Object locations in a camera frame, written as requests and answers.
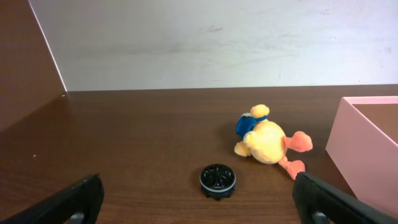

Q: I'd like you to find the yellow plush duck toy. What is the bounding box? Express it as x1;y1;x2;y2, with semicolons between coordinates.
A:
234;104;313;179

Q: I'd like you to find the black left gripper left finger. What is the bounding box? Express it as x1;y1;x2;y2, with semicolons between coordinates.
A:
2;174;104;224

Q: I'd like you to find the black round cap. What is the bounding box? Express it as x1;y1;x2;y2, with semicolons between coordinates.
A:
199;164;236;201

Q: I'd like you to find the pink cardboard box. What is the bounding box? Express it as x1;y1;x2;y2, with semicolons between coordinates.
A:
326;96;397;217

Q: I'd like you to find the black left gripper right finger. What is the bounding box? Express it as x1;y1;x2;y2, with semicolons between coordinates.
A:
292;172;397;224

